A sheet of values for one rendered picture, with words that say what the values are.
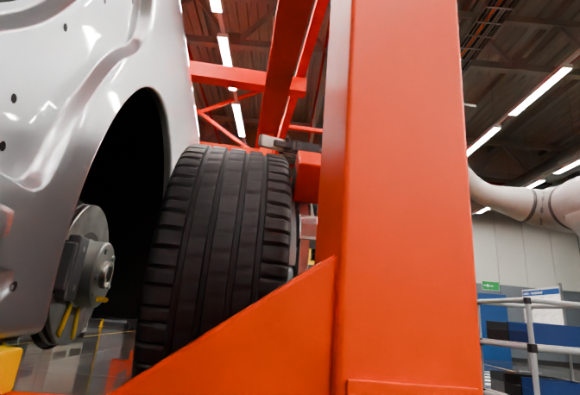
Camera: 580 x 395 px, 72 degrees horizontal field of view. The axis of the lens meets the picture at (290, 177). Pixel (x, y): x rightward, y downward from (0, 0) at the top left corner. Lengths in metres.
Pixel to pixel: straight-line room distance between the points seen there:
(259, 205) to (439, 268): 0.35
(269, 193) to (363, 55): 0.32
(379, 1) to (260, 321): 0.45
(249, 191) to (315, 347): 0.37
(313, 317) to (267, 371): 0.07
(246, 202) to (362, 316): 0.35
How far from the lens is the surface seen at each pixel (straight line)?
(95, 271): 1.01
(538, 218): 1.32
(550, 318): 10.95
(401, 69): 0.57
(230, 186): 0.75
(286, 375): 0.45
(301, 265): 0.75
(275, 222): 0.71
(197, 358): 0.45
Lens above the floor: 0.79
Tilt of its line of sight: 19 degrees up
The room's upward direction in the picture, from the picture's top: 5 degrees clockwise
